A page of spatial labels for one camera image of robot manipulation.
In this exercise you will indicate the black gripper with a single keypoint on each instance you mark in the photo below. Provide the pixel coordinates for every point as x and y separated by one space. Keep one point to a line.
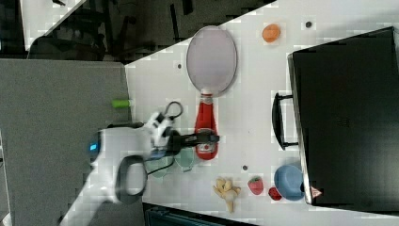
176 141

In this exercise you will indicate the red ketchup bottle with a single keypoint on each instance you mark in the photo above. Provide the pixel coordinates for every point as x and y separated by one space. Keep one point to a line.
205 123

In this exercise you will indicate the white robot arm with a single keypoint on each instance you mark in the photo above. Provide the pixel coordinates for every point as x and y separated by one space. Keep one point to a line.
118 172

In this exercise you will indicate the green mug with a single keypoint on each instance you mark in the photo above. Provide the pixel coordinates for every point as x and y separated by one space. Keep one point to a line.
185 159

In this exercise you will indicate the peeled toy banana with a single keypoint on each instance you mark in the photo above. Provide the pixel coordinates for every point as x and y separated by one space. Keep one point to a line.
226 191

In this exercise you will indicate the large toy strawberry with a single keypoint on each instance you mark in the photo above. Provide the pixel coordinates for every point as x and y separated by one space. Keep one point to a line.
255 185

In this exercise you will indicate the grey round plate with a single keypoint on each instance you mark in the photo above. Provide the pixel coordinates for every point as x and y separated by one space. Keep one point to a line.
211 60

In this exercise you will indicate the small red toy berry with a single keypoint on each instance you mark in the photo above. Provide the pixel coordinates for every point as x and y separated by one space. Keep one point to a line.
274 194

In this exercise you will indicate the blue cup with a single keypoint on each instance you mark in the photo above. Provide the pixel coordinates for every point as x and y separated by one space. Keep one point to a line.
288 180

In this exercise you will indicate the orange toy fruit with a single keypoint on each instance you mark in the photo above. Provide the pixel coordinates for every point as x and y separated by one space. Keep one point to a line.
271 33

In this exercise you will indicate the black toaster oven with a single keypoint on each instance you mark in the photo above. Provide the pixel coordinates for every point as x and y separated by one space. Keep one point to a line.
345 96

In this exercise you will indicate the blue metal frame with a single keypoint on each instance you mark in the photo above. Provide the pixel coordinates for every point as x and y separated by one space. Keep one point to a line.
160 216

